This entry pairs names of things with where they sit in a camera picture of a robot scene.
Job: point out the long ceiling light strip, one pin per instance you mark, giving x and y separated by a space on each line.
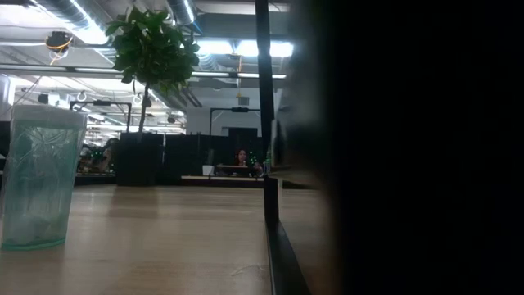
94 69

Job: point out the bright ceiling light panel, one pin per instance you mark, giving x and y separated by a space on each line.
229 48

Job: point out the background wooden table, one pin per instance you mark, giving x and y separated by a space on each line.
221 178

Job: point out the silver ceiling duct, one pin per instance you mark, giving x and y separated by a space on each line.
78 16
180 10

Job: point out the small white cup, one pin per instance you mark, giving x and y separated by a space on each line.
208 170

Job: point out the black overhead camera frame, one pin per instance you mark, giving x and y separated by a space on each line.
102 103
239 109

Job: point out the black plant pot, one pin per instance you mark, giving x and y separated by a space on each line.
139 164

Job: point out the green leafy tree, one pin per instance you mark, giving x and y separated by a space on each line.
151 49

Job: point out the black room partition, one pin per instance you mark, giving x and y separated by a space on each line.
184 155

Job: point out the clear green plastic cup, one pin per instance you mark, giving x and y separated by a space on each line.
41 184

